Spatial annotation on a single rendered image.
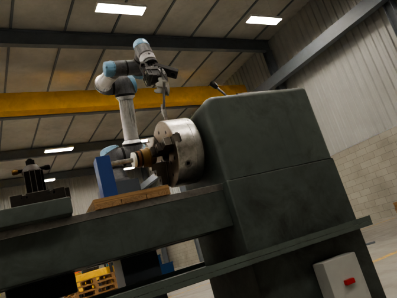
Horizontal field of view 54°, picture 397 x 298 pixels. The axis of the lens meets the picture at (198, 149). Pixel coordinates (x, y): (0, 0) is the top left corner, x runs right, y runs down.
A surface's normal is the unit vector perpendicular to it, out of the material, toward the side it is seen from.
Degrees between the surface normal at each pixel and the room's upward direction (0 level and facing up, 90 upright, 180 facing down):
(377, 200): 90
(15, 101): 90
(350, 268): 90
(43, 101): 90
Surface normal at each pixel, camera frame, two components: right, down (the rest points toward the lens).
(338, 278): 0.36, -0.33
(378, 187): -0.85, 0.11
